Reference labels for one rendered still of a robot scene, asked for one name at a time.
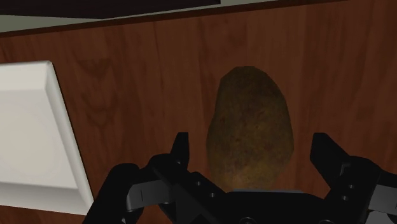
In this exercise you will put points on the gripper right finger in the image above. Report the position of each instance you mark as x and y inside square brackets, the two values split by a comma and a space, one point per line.
[347, 173]

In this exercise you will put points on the brown potato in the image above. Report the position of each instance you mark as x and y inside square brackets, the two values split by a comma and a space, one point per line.
[250, 130]

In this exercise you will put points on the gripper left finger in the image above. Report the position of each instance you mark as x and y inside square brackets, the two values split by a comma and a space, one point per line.
[169, 183]

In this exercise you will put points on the white square plate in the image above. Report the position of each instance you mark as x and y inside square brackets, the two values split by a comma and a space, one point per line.
[34, 136]

